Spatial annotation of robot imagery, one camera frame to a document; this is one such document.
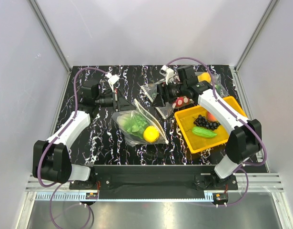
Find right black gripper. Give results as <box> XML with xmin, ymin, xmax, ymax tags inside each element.
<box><xmin>151</xmin><ymin>80</ymin><xmax>187</xmax><ymax>108</ymax></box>

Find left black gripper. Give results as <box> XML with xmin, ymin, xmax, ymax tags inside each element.
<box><xmin>94</xmin><ymin>88</ymin><xmax>136</xmax><ymax>112</ymax></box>

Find clear zip bag with mushroom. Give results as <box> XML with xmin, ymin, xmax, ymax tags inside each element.
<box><xmin>141</xmin><ymin>75</ymin><xmax>182</xmax><ymax>120</ymax></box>

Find green fake bok choy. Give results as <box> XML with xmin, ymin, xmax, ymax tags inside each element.
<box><xmin>117</xmin><ymin>114</ymin><xmax>150</xmax><ymax>139</ymax></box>

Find clear zip bag with lemon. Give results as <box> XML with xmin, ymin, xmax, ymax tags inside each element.
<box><xmin>112</xmin><ymin>99</ymin><xmax>169</xmax><ymax>147</ymax></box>

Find yellow fake lemon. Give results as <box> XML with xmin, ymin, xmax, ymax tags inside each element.
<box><xmin>143</xmin><ymin>125</ymin><xmax>160</xmax><ymax>143</ymax></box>

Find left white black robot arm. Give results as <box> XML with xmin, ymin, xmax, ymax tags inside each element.
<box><xmin>32</xmin><ymin>80</ymin><xmax>135</xmax><ymax>189</ymax></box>

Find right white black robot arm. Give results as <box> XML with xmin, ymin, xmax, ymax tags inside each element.
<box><xmin>152</xmin><ymin>65</ymin><xmax>265</xmax><ymax>189</ymax></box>

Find black fake grape bunch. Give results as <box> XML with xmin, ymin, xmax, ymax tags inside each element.
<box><xmin>193</xmin><ymin>115</ymin><xmax>221</xmax><ymax>131</ymax></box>

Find green fake bitter gourd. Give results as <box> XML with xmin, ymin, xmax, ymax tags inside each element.
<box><xmin>192</xmin><ymin>126</ymin><xmax>217</xmax><ymax>138</ymax></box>

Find clear bag of fake fruit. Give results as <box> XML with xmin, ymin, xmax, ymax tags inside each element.
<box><xmin>174</xmin><ymin>70</ymin><xmax>227</xmax><ymax>98</ymax></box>

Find black marble pattern mat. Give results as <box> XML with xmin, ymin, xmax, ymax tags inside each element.
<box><xmin>70</xmin><ymin>65</ymin><xmax>228</xmax><ymax>166</ymax></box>

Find yellow plastic tray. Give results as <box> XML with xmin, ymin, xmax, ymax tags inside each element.
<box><xmin>174</xmin><ymin>96</ymin><xmax>248</xmax><ymax>154</ymax></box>

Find left small connector board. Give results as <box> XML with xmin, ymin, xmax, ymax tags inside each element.
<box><xmin>86</xmin><ymin>191</ymin><xmax>99</xmax><ymax>199</ymax></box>

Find small connector board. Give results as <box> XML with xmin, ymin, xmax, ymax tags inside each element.
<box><xmin>213</xmin><ymin>193</ymin><xmax>229</xmax><ymax>203</ymax></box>
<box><xmin>86</xmin><ymin>191</ymin><xmax>99</xmax><ymax>199</ymax></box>

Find right small connector board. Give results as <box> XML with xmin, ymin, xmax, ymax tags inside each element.
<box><xmin>213</xmin><ymin>193</ymin><xmax>229</xmax><ymax>203</ymax></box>

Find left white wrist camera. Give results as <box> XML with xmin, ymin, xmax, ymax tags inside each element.
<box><xmin>105</xmin><ymin>73</ymin><xmax>120</xmax><ymax>91</ymax></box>

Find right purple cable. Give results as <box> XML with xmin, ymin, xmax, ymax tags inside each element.
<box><xmin>165</xmin><ymin>56</ymin><xmax>267</xmax><ymax>207</ymax></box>

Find purple cable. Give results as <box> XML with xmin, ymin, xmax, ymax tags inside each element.
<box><xmin>165</xmin><ymin>56</ymin><xmax>267</xmax><ymax>207</ymax></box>
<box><xmin>38</xmin><ymin>67</ymin><xmax>113</xmax><ymax>228</ymax></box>

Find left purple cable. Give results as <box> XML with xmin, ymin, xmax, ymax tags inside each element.
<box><xmin>38</xmin><ymin>67</ymin><xmax>113</xmax><ymax>228</ymax></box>

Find slotted white cable duct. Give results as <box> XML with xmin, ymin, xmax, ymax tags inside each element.
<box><xmin>36</xmin><ymin>191</ymin><xmax>214</xmax><ymax>202</ymax></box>

